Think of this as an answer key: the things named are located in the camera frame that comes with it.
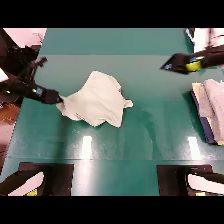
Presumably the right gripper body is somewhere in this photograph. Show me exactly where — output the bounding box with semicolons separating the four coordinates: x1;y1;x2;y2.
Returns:
159;52;194;75

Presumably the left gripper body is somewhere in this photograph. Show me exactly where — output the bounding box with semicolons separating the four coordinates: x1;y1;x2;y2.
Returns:
42;88;65;105

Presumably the white T-shirt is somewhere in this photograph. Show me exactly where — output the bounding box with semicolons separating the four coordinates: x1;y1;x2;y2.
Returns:
55;70;135;129

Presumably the cream garment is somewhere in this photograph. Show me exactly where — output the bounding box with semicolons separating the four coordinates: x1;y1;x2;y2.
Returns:
191;82;215;118

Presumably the grey garment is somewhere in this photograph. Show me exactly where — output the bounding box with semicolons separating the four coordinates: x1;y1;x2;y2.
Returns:
203;78;224;143

